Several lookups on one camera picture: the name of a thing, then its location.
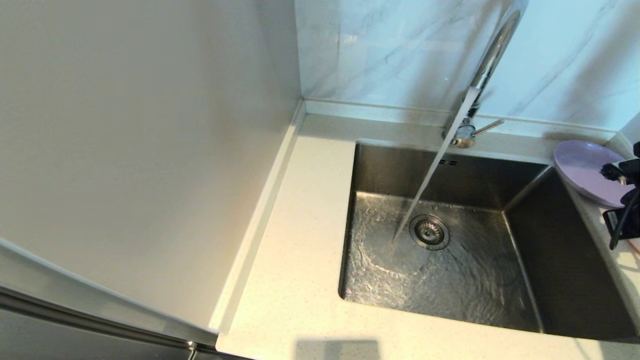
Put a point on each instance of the round metal drain strainer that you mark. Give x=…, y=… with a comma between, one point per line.
x=430, y=232

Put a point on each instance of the purple plastic plate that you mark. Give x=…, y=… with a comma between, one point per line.
x=582, y=167

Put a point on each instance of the tall fridge with grey front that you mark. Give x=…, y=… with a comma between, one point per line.
x=125, y=150

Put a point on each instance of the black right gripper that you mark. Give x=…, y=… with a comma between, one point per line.
x=631, y=220

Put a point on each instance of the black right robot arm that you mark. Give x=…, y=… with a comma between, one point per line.
x=637, y=149

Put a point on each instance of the stainless steel sink basin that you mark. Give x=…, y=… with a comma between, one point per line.
x=475, y=290

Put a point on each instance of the pale pink cup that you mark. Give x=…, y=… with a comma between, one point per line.
x=636, y=244

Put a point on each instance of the chrome gooseneck faucet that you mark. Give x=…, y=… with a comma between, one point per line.
x=467, y=134

